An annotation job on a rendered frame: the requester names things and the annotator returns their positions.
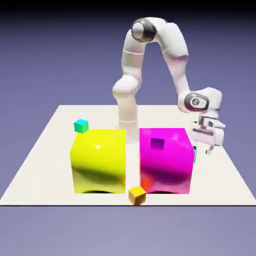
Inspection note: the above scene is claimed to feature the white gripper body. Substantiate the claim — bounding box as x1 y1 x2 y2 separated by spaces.
188 126 224 147

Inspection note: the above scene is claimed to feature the small purple cube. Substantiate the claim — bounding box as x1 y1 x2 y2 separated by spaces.
150 137 165 151

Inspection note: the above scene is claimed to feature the small orange cube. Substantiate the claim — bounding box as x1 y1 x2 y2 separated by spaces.
128 185 147 207

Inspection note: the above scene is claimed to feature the small teal cube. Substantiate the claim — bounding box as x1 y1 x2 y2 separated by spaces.
73 118 89 134

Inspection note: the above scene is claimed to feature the large magenta box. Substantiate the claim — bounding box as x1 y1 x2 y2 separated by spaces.
139 127 196 195

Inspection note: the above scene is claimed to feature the large yellow box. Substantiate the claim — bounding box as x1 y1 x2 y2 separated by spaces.
69 128 127 195

